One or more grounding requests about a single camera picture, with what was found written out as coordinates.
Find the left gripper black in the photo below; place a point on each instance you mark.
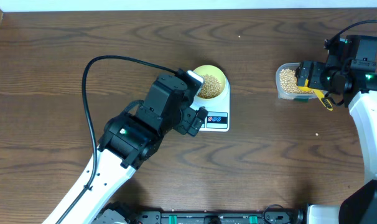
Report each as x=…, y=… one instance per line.
x=190, y=115

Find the soybeans in yellow bowl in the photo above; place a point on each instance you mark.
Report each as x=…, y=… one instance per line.
x=211, y=88

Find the soybeans in container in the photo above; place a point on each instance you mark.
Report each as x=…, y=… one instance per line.
x=288, y=82

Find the green tape strip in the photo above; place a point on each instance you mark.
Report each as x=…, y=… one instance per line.
x=304, y=100

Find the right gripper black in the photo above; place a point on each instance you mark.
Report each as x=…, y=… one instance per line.
x=316, y=68

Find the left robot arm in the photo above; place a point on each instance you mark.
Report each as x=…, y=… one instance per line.
x=128, y=140

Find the yellow measuring scoop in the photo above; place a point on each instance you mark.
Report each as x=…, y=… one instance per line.
x=319, y=94

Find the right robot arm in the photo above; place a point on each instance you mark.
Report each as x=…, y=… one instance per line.
x=349, y=71

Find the clear plastic container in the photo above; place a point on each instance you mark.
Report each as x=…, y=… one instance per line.
x=289, y=96

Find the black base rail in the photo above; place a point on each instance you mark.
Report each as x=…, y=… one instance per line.
x=115, y=213

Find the white digital kitchen scale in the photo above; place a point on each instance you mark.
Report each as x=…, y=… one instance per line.
x=218, y=119

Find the yellow bowl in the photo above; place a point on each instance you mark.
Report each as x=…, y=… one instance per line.
x=214, y=71

